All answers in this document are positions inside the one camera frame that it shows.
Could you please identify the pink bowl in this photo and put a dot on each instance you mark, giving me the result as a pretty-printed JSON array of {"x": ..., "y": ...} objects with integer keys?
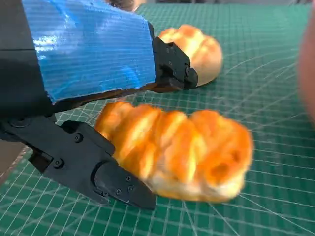
[{"x": 308, "y": 61}]

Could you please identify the round toy bread roll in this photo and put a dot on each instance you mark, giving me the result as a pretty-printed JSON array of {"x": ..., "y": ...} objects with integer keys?
[{"x": 204, "y": 54}]

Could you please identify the green cutting mat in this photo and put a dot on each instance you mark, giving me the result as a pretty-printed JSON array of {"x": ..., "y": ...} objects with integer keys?
[{"x": 258, "y": 98}]

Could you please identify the long braided toy bread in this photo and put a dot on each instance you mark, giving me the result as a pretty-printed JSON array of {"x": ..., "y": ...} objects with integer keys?
[{"x": 184, "y": 147}]

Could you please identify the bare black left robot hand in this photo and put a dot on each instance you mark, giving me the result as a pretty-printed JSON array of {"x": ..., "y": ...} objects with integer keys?
[{"x": 86, "y": 49}]

